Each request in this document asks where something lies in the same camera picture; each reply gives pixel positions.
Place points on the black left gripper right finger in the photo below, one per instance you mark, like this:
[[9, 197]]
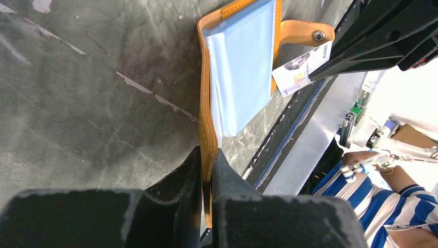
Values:
[[243, 217]]

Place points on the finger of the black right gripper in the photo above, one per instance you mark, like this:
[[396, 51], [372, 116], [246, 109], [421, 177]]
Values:
[[386, 34]]

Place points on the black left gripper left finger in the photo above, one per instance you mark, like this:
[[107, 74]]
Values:
[[166, 214]]

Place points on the silver VIP card top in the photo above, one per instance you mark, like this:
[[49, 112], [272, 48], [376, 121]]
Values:
[[294, 75]]

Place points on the orange leather card holder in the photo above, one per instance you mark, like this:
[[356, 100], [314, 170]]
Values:
[[239, 50]]

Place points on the person in striped shirt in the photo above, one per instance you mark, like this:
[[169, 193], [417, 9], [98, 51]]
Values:
[[405, 215]]

